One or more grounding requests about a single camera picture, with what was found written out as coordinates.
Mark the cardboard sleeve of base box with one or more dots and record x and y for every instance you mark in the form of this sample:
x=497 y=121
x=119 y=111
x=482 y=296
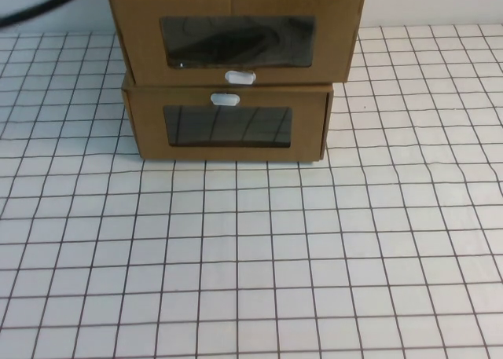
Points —
x=275 y=88

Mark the windowed cardboard drawer with smooth film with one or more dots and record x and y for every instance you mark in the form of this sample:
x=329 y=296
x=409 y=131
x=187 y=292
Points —
x=306 y=131

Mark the white grid tablecloth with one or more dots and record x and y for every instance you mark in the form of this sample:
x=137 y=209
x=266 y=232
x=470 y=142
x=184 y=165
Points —
x=251 y=276

